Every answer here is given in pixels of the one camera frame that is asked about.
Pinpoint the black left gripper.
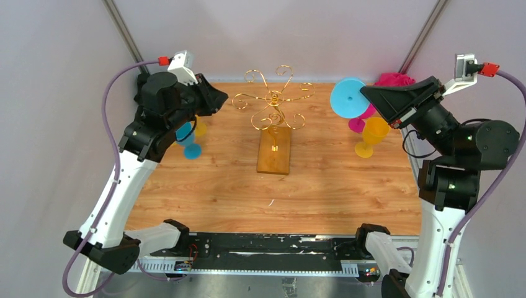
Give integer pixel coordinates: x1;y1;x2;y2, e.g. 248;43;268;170
168;73;229;131

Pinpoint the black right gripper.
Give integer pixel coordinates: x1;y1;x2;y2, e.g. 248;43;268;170
360;73;460;157

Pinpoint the pink wine glass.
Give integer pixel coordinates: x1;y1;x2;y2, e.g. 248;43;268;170
348;104;376;133

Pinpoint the blue wine glass front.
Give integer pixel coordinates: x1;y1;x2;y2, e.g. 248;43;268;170
175;122;202;160

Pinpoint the blue wine glass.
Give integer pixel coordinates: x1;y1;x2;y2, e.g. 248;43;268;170
330;77;370;119
175;122;202;160

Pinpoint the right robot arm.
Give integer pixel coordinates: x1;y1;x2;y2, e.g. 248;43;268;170
354;77;525;297

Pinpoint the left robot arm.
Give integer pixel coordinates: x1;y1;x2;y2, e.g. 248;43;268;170
63;71;228;274

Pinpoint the pink cloth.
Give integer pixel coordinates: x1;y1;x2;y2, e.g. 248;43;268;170
373;73;416;87

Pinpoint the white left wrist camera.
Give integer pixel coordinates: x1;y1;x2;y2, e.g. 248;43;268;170
158;50;198;88

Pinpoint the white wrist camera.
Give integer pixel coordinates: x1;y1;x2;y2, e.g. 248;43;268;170
158;50;198;88
442;53;500;96

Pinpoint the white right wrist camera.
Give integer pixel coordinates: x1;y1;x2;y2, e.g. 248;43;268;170
442;53;500;96

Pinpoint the gold wire wine glass rack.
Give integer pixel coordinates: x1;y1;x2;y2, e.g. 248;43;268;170
231;65;316;176

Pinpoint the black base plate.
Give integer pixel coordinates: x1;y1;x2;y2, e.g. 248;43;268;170
152;232;372;272

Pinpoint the aluminium front rail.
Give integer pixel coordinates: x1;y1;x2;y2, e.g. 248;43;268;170
74;230;473;298

